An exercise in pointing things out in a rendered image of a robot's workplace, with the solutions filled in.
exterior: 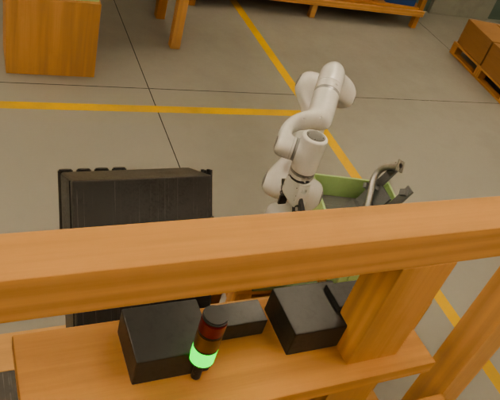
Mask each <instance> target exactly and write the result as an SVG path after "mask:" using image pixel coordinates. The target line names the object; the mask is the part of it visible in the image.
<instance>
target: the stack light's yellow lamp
mask: <svg viewBox="0 0 500 400"><path fill-rule="evenodd" d="M221 340H222V338H221V339H220V340H215V341H211V340H206V339H204V338H203V337H202V336H201V335H200V334H199V332H198V329H197V332H196V334H195V337H194V348H195V350H196V351H197V352H199V353H200V354H203V355H205V356H210V355H213V354H214V353H216V352H217V350H218V349H219V346H220V344H221Z"/></svg>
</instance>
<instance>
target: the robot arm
mask: <svg viewBox="0 0 500 400"><path fill-rule="evenodd" d="M294 89H295V94H296V97H297V100H298V103H299V105H300V109H301V112H300V113H297V114H294V115H293V116H291V117H289V118H288V119H287V120H286V121H285V122H284V123H283V125H282V126H281V128H280V130H279V133H278V135H277V137H276V140H275V145H274V152H275V154H276V155H278V156H281V158H280V159H279V160H278V161H277V162H276V163H275V164H274V165H273V166H272V167H271V168H270V169H269V170H268V171H267V172H266V174H265V175H264V177H263V180H262V188H263V191H264V192H265V193H266V194H267V195H269V196H271V197H273V198H277V199H278V201H277V202H273V203H271V204H270V205H269V206H268V207H267V209H266V211H265V213H285V212H295V211H306V210H313V209H314V208H316V207H317V206H318V204H319V203H320V201H321V199H322V196H323V187H322V185H321V183H320V182H319V181H317V180H316V179H314V178H313V177H314V175H315V173H316V170H317V167H318V165H319V163H320V161H321V158H322V155H323V153H324V150H325V148H326V145H327V144H328V138H327V137H326V135H325V134H324V131H325V129H327V128H329V126H330V125H331V124H332V122H333V117H334V114H335V111H336V108H348V107H349V106H351V105H352V104H353V102H354V101H355V99H356V88H355V86H354V84H353V82H352V81H351V79H350V78H349V77H348V76H347V75H346V74H345V72H344V68H343V66H342V65H341V64H340V63H339V62H336V61H332V62H329V63H327V64H326V65H324V66H323V68H322V69H321V71H320V73H317V72H314V71H307V72H304V73H302V74H301V75H300V76H299V77H298V79H297V81H296V83H295V88H294ZM295 132H296V133H295ZM293 133H295V136H293V135H292V134H293Z"/></svg>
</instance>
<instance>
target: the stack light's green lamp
mask: <svg viewBox="0 0 500 400"><path fill-rule="evenodd" d="M216 355H217V352H216V353H214V354H213V355H210V356H205V355H203V354H200V353H199V352H197V351H196V350H195V348H194V342H193V344H192V347H191V350H190V358H189V361H190V363H191V364H192V365H193V366H194V367H196V368H198V369H207V368H209V367H211V366H212V365H213V362H214V360H215V357H216Z"/></svg>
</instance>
